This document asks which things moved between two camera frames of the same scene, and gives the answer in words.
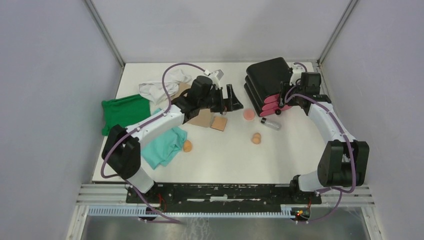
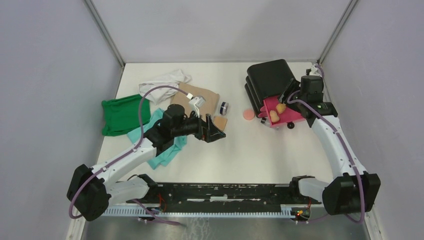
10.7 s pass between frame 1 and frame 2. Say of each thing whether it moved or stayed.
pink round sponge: stayed
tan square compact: stayed
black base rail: stayed
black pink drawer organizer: moved
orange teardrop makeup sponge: moved
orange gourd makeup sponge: moved
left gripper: moved
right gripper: stayed
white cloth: stayed
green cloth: stayed
